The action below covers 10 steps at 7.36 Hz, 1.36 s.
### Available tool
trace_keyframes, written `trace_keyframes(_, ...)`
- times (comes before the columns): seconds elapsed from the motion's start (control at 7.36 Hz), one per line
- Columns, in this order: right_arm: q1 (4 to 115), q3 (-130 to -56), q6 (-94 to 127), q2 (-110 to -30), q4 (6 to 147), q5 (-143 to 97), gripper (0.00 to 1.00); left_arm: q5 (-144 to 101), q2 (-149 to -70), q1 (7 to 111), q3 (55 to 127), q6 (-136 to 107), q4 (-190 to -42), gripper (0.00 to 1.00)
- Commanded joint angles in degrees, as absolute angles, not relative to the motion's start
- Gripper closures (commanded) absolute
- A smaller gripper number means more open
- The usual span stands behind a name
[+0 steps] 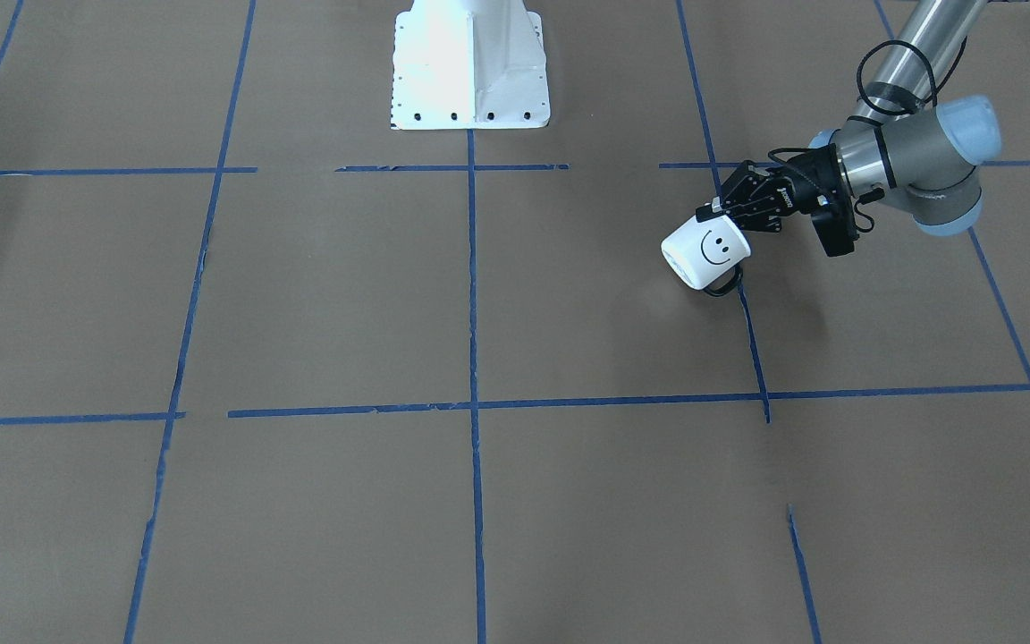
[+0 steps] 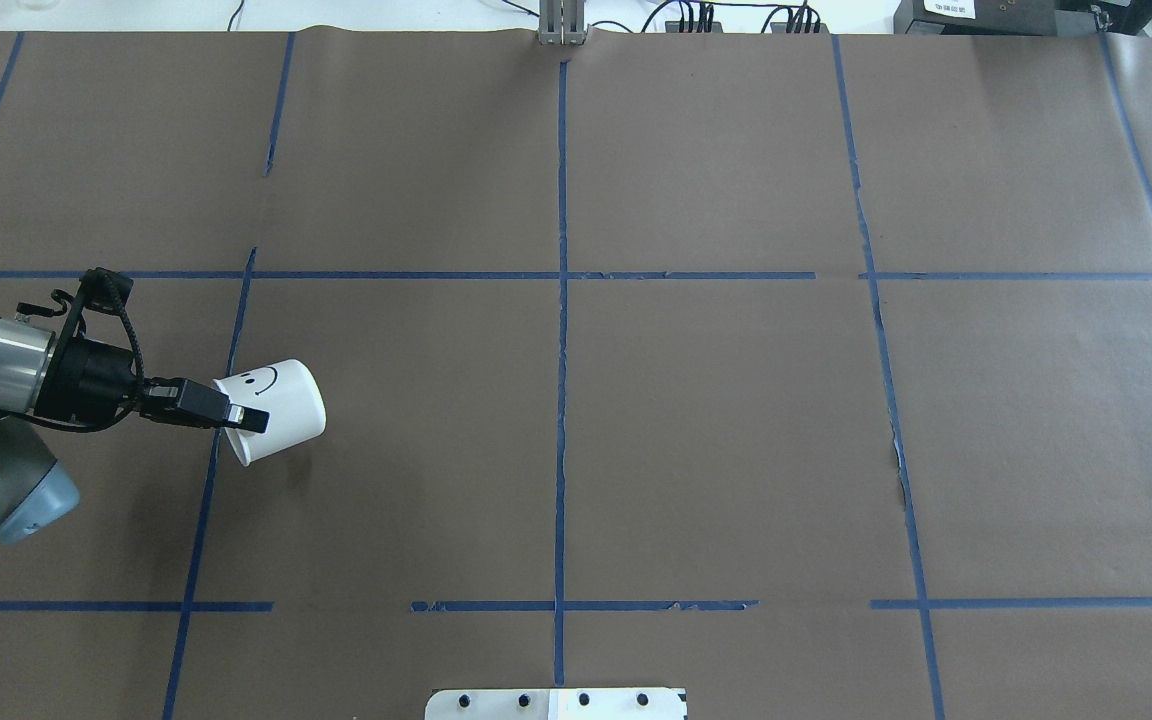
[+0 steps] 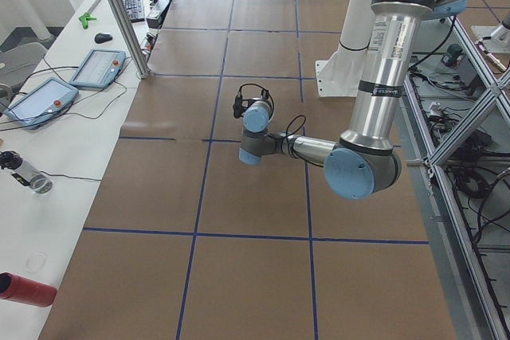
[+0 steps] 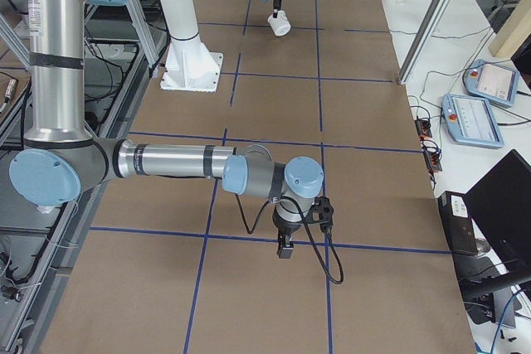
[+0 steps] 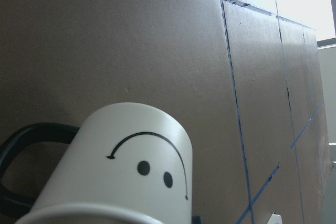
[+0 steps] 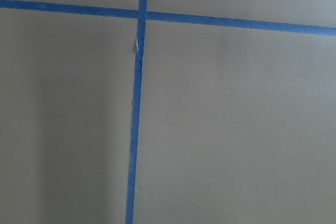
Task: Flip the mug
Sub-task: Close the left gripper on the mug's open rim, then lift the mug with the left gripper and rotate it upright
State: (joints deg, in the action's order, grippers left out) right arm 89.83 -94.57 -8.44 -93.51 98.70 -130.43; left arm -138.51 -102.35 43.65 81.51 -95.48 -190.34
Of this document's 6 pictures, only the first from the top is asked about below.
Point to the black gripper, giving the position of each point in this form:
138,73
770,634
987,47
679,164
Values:
803,184

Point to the white smiley mug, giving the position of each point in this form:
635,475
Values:
706,254

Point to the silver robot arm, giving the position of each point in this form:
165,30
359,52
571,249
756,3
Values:
902,146

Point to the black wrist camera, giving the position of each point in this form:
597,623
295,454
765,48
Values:
835,227

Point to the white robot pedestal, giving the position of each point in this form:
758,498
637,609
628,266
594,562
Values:
469,65

